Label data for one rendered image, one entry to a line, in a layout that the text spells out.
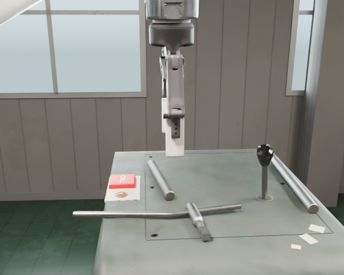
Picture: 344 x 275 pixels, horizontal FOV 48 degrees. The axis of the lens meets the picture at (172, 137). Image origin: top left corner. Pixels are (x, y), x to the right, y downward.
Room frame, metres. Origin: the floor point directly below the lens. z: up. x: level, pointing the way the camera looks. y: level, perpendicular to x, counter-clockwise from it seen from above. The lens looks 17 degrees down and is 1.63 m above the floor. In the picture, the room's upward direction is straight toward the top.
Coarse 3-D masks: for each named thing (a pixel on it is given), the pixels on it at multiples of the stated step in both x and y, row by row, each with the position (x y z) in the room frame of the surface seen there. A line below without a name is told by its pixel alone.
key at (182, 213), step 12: (240, 204) 0.70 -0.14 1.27; (84, 216) 0.67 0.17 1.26; (96, 216) 0.67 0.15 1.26; (108, 216) 0.67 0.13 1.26; (120, 216) 0.67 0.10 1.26; (132, 216) 0.67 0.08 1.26; (144, 216) 0.67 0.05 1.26; (156, 216) 0.67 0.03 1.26; (168, 216) 0.66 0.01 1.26; (180, 216) 0.67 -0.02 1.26
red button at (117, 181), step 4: (112, 176) 0.85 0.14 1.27; (116, 176) 0.85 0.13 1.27; (120, 176) 0.85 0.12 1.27; (124, 176) 0.85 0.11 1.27; (128, 176) 0.85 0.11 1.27; (132, 176) 0.85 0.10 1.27; (112, 180) 0.83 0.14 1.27; (116, 180) 0.83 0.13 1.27; (120, 180) 0.83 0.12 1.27; (124, 180) 0.83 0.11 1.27; (128, 180) 0.83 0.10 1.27; (132, 180) 0.83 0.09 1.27; (112, 184) 0.81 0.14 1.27; (116, 184) 0.81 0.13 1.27; (120, 184) 0.81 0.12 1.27; (124, 184) 0.81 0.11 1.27; (128, 184) 0.81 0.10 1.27; (132, 184) 0.81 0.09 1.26; (112, 188) 0.81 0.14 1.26; (116, 188) 0.81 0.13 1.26; (120, 188) 0.81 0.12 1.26; (124, 188) 0.81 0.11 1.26
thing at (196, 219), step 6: (192, 204) 0.69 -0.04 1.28; (192, 210) 0.67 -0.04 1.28; (198, 210) 0.68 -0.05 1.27; (192, 216) 0.65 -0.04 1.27; (198, 216) 0.64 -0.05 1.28; (192, 222) 0.64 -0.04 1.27; (198, 222) 0.63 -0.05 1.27; (198, 228) 0.61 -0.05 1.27; (204, 228) 0.60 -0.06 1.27; (204, 234) 0.59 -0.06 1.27; (204, 240) 0.59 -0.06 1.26
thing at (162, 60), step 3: (162, 60) 0.65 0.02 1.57; (183, 60) 0.65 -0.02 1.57; (162, 63) 0.64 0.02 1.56; (183, 63) 0.64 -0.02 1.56; (162, 66) 0.64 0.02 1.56; (183, 66) 0.65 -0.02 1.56; (162, 69) 0.65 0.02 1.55; (165, 69) 0.64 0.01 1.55; (165, 72) 0.63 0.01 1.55; (165, 75) 0.63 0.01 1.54; (183, 75) 0.63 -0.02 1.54; (165, 78) 0.62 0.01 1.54; (165, 81) 0.63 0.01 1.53; (165, 114) 0.58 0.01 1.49; (165, 117) 0.58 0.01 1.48; (168, 117) 0.58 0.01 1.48
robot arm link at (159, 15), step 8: (144, 0) 0.66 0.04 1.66; (152, 0) 0.63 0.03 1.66; (160, 0) 0.62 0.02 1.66; (168, 0) 0.62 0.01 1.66; (176, 0) 0.62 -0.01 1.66; (184, 0) 0.62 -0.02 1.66; (192, 0) 0.63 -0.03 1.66; (152, 8) 0.63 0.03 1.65; (160, 8) 0.62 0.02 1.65; (168, 8) 0.62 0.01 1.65; (176, 8) 0.62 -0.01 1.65; (184, 8) 0.63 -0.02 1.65; (192, 8) 0.64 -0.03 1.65; (152, 16) 0.63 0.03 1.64; (160, 16) 0.62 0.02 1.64; (168, 16) 0.62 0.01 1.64; (176, 16) 0.62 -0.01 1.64; (184, 16) 0.63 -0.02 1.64; (192, 16) 0.64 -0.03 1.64
